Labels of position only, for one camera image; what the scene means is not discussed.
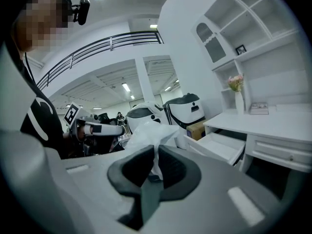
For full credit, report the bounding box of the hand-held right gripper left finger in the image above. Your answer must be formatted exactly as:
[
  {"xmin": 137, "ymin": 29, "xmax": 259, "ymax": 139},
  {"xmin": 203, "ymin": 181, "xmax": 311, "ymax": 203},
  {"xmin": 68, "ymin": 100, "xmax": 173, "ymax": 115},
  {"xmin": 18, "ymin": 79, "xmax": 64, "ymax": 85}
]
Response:
[{"xmin": 107, "ymin": 144, "xmax": 155, "ymax": 231}]

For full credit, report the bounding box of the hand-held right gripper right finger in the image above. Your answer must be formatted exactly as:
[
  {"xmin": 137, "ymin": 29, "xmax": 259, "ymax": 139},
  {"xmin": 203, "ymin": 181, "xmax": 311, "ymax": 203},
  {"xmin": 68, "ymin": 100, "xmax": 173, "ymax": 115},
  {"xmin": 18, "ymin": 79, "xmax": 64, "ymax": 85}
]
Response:
[{"xmin": 157, "ymin": 144, "xmax": 202, "ymax": 202}]

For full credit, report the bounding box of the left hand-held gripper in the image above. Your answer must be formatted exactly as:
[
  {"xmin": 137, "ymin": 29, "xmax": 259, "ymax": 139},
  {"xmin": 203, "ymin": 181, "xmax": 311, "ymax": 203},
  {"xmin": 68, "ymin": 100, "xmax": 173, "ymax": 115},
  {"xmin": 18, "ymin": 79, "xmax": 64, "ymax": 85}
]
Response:
[{"xmin": 63, "ymin": 101, "xmax": 125, "ymax": 141}]

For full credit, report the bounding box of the white cloth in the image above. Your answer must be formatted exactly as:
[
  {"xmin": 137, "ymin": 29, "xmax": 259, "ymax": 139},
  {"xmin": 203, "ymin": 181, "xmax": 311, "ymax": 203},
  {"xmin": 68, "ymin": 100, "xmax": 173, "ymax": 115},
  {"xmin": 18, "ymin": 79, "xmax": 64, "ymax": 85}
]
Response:
[{"xmin": 124, "ymin": 120, "xmax": 180, "ymax": 181}]

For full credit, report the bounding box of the white robot with black stripe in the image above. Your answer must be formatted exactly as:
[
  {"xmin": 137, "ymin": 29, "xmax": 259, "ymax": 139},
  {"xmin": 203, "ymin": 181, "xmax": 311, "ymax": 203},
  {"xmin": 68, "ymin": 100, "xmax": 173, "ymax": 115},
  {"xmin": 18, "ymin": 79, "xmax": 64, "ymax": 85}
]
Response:
[{"xmin": 125, "ymin": 101, "xmax": 169, "ymax": 137}]

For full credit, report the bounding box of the brown cardboard box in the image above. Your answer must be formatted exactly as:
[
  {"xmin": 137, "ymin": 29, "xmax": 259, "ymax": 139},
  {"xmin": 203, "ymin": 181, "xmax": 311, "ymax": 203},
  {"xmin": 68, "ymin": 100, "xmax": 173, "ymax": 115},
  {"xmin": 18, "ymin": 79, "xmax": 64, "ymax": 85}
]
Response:
[{"xmin": 186, "ymin": 120, "xmax": 207, "ymax": 141}]

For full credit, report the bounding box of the white robot with dark top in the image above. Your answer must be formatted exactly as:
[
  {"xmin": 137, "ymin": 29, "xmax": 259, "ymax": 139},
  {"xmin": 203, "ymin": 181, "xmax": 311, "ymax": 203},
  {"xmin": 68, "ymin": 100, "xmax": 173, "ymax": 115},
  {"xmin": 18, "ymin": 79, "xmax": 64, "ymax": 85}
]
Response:
[{"xmin": 162, "ymin": 93, "xmax": 207, "ymax": 133}]

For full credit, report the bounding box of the person in black and white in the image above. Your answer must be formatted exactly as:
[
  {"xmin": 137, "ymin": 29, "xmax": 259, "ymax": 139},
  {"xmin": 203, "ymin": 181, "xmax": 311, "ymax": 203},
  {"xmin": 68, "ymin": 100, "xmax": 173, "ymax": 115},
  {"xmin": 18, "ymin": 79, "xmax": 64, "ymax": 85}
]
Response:
[{"xmin": 4, "ymin": 40, "xmax": 72, "ymax": 159}]

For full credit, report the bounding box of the white ribbed vase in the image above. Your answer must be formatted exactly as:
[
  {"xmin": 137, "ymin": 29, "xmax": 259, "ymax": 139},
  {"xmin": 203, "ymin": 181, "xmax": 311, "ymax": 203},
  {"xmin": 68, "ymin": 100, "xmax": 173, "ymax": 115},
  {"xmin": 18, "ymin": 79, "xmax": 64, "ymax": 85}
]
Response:
[{"xmin": 234, "ymin": 91, "xmax": 245, "ymax": 115}]

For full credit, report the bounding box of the white desk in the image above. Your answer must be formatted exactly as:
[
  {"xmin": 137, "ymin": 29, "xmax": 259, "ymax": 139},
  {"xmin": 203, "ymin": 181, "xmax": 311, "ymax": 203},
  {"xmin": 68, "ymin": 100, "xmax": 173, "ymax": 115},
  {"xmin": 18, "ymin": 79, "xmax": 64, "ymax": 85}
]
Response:
[{"xmin": 203, "ymin": 105, "xmax": 312, "ymax": 174}]

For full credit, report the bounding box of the small flat white box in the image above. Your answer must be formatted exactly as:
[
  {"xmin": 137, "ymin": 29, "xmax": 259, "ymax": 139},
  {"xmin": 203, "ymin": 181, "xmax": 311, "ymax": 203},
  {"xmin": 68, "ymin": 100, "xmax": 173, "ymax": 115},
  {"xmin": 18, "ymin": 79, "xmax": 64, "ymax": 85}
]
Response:
[{"xmin": 249, "ymin": 102, "xmax": 270, "ymax": 115}]

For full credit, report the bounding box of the pink flower bouquet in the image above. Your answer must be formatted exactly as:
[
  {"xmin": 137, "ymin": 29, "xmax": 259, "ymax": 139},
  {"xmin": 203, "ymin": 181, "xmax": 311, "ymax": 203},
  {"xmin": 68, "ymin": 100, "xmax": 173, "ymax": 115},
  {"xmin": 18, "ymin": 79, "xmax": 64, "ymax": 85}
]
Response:
[{"xmin": 227, "ymin": 74, "xmax": 245, "ymax": 93}]

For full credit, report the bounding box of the person's head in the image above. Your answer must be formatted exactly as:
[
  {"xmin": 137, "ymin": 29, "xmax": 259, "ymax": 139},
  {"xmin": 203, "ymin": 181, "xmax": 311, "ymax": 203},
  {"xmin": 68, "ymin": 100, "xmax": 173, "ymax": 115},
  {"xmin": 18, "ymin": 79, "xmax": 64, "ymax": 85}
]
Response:
[{"xmin": 11, "ymin": 0, "xmax": 74, "ymax": 54}]

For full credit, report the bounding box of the black head-mounted camera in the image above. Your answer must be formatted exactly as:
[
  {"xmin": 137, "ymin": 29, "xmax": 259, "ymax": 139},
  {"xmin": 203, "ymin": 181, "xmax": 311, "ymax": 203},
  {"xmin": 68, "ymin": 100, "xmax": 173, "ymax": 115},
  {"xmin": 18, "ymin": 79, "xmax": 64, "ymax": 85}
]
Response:
[{"xmin": 72, "ymin": 0, "xmax": 91, "ymax": 26}]

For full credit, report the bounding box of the small black photo frame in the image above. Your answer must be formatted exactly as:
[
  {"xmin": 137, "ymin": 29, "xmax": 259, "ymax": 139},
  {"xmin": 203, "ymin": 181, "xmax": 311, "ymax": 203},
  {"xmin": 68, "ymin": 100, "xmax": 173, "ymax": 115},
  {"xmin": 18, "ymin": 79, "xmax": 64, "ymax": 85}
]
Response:
[{"xmin": 235, "ymin": 44, "xmax": 248, "ymax": 56}]

